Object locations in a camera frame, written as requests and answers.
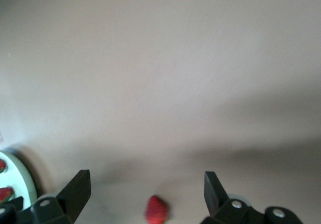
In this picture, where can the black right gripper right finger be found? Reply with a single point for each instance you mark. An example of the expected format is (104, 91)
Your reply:
(215, 199)

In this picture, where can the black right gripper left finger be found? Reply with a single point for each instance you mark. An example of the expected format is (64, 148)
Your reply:
(75, 196)

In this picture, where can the red strawberry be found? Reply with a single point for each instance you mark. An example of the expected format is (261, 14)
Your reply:
(155, 210)
(5, 195)
(1, 166)

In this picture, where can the pale green round plate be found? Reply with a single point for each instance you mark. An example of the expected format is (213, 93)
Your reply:
(22, 176)

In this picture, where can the brown table cover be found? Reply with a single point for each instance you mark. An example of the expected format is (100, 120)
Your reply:
(160, 83)

